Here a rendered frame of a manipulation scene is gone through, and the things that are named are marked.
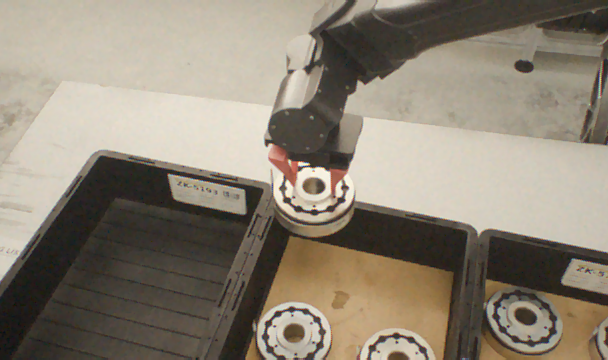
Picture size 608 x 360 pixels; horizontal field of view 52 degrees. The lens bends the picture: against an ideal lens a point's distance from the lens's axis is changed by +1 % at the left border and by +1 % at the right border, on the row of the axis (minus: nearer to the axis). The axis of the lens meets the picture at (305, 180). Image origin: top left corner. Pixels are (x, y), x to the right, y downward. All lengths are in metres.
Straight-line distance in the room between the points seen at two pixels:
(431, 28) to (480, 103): 2.09
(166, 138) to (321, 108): 0.84
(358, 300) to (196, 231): 0.28
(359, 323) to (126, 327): 0.33
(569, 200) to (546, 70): 1.57
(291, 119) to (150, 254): 0.50
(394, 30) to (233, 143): 0.84
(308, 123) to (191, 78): 2.11
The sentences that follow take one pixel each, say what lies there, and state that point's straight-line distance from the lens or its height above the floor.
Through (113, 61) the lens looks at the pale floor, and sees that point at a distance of 2.83.
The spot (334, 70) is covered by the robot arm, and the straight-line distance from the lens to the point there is 0.59.
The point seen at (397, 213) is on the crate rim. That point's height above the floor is 0.93.
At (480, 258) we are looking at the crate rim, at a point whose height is 0.93.
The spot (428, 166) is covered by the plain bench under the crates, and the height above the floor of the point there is 0.70.
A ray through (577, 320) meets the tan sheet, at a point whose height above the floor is 0.83.
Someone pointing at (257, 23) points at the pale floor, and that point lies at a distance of 2.96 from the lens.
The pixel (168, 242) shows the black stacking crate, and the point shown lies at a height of 0.83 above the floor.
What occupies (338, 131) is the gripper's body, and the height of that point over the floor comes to 1.15.
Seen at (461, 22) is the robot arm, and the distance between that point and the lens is 0.49.
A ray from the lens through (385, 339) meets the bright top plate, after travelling 0.87.
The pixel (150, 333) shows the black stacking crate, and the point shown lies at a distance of 0.93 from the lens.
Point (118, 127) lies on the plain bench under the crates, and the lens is 1.42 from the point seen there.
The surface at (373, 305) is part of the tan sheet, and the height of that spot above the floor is 0.83.
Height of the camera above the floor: 1.62
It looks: 48 degrees down
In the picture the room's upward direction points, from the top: straight up
